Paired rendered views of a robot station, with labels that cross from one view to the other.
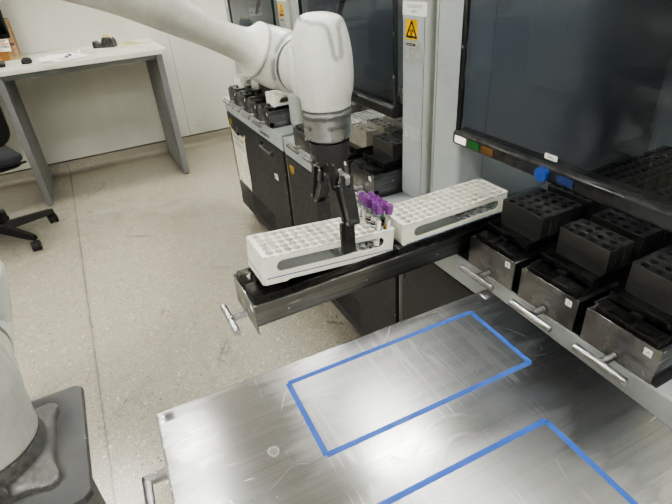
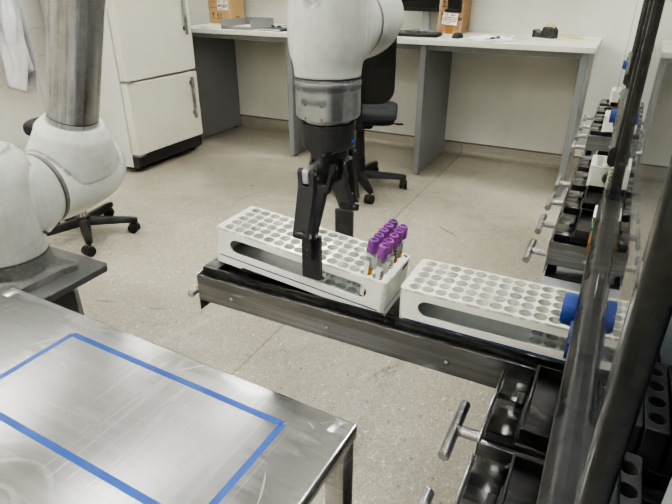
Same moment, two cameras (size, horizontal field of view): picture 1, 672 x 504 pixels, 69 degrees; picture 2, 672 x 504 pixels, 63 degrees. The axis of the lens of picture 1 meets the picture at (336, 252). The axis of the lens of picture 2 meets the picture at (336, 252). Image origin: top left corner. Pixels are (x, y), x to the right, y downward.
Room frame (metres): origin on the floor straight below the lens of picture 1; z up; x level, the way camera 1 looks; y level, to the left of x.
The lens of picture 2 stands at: (0.44, -0.61, 1.25)
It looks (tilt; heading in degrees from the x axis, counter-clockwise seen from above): 27 degrees down; 52
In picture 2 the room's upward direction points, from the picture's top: straight up
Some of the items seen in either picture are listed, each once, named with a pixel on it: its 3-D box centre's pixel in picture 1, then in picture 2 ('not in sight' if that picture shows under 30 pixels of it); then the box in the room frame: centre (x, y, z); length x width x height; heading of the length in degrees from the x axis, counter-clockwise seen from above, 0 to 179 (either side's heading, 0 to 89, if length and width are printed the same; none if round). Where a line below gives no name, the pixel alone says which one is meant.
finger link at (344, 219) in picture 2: (324, 216); (344, 229); (0.94, 0.02, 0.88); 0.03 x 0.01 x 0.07; 115
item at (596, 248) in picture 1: (584, 250); not in sight; (0.78, -0.48, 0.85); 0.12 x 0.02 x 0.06; 25
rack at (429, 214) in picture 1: (444, 211); (512, 315); (1.01, -0.26, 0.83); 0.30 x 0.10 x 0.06; 115
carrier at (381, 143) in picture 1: (385, 149); not in sight; (1.42, -0.17, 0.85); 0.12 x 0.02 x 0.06; 25
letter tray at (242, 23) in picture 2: not in sight; (247, 23); (2.66, 3.35, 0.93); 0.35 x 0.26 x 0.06; 29
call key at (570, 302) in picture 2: (541, 174); (569, 308); (0.86, -0.41, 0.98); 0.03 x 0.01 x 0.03; 25
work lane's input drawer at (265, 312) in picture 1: (379, 253); (389, 315); (0.94, -0.10, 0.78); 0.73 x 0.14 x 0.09; 115
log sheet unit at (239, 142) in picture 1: (239, 158); not in sight; (2.60, 0.49, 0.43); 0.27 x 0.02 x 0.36; 25
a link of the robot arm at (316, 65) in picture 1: (318, 60); (331, 11); (0.90, 0.00, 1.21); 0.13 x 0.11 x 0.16; 31
